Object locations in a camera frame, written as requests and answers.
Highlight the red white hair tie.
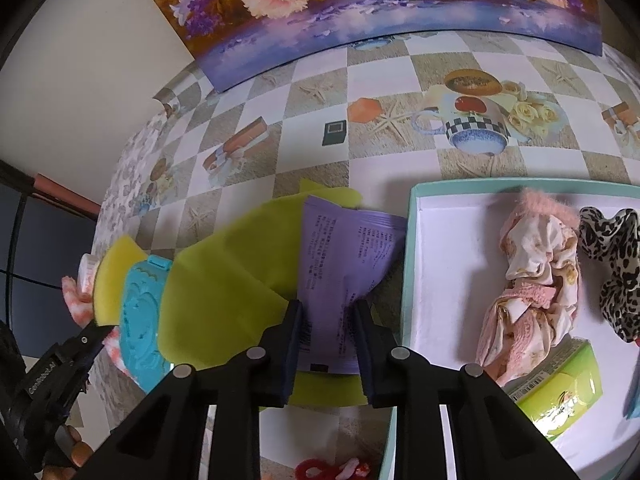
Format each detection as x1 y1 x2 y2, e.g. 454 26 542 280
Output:
336 456 372 480

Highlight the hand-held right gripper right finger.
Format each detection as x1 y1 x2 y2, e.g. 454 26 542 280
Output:
350 299 576 480

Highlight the leopard print scrunchie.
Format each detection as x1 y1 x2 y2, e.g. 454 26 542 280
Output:
577 206 640 343

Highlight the checkered printed tablecloth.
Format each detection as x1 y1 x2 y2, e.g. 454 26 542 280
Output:
90 30 640 480

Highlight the purple packet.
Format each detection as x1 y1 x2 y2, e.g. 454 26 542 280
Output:
295 195 408 376

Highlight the flower painting poster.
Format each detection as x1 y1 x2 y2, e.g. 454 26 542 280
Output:
125 0 606 93

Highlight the pink floral scrunchie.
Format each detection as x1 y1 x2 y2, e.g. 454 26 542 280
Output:
475 187 583 381

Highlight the white box teal rim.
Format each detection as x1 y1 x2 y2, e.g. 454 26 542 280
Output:
377 177 640 480

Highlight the pink board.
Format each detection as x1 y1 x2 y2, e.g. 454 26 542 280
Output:
32 174 103 218

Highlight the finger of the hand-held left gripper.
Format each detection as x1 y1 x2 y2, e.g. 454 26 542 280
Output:
70 321 117 366

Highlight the red fuzzy hair tie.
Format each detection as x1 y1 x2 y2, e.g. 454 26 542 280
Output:
297 457 337 480

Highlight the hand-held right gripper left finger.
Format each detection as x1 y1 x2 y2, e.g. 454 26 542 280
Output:
110 299 306 480

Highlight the black cable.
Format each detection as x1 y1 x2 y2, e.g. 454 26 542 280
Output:
0 195 66 291

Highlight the person's left hand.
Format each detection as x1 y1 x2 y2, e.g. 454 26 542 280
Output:
42 425 96 480

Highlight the pink white striped fluffy cloth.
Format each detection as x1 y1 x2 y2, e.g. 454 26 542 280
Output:
61 255 146 391

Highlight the green tissue pack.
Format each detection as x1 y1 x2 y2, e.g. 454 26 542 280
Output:
502 337 601 443

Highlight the dark cabinet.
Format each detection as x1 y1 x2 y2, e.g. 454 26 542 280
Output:
0 160 98 331

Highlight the yellow-green cloth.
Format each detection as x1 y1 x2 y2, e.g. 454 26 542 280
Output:
157 182 396 406

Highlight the teal plastic container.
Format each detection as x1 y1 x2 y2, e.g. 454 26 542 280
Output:
117 255 176 393

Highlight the white leaf print cloth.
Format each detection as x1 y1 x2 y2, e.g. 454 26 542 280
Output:
90 105 173 256

